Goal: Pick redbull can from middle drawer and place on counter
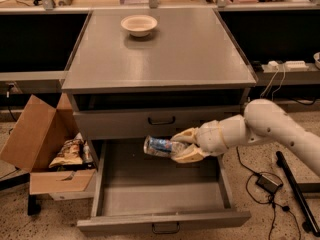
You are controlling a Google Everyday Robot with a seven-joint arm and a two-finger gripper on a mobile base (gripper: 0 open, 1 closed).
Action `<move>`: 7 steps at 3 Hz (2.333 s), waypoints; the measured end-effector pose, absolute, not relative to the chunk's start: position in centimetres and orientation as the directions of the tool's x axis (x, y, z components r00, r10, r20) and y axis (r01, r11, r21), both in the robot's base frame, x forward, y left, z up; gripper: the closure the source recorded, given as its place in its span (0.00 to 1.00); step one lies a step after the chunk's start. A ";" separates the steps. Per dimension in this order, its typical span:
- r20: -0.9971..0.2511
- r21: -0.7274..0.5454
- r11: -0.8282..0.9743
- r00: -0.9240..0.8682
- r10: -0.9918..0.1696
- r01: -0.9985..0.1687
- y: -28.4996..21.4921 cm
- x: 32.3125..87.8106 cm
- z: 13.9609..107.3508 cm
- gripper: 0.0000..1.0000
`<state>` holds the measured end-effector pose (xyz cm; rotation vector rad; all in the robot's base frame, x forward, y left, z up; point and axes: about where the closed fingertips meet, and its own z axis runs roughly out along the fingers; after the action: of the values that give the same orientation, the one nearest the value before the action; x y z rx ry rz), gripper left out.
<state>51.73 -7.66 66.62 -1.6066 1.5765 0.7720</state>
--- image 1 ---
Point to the white bowl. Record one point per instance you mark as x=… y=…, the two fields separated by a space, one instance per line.
x=139 y=25

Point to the brown cardboard box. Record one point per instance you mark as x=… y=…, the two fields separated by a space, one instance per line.
x=33 y=146

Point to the grey drawer cabinet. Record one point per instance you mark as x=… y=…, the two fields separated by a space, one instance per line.
x=188 y=60

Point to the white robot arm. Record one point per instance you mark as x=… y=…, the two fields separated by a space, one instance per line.
x=262 y=121

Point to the closed grey top drawer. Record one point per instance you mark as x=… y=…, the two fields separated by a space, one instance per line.
x=135 y=123

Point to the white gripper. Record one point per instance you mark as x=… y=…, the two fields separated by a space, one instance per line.
x=210 y=138

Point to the small plastic bottle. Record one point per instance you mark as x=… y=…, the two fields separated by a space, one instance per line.
x=87 y=157

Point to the snack chip bag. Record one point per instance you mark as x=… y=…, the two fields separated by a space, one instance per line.
x=69 y=154

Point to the open grey middle drawer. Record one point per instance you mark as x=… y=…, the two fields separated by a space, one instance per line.
x=138 y=193

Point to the black power adapter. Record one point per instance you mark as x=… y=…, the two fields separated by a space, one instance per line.
x=268 y=185

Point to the white power strip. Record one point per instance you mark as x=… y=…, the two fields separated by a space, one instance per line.
x=290 y=66

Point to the blue silver redbull can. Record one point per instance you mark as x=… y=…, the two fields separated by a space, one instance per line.
x=162 y=147

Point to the black metal stand leg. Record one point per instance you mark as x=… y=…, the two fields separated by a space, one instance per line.
x=299 y=189

